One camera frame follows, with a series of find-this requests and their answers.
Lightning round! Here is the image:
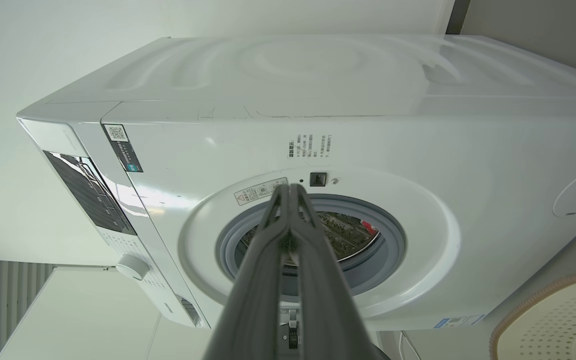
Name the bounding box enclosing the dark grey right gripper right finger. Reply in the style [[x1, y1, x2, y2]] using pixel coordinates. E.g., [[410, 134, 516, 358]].
[[288, 183, 391, 360]]

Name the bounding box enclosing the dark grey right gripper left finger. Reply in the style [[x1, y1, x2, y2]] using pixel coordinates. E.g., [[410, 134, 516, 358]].
[[203, 183, 294, 360]]

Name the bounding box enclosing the cream perforated laundry basket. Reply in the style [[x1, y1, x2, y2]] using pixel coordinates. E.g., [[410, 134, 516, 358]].
[[489, 274, 576, 360]]

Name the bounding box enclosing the white cabinet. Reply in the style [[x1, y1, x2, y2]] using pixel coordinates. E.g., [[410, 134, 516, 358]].
[[0, 266, 214, 360]]

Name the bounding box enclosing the white front-load washing machine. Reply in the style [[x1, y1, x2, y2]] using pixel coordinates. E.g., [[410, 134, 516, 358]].
[[16, 34, 576, 332]]

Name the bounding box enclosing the black baseboard strip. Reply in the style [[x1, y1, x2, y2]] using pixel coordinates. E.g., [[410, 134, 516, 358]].
[[445, 0, 471, 35]]

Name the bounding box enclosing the thin white cable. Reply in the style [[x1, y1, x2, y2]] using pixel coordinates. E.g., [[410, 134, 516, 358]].
[[398, 331, 421, 360]]

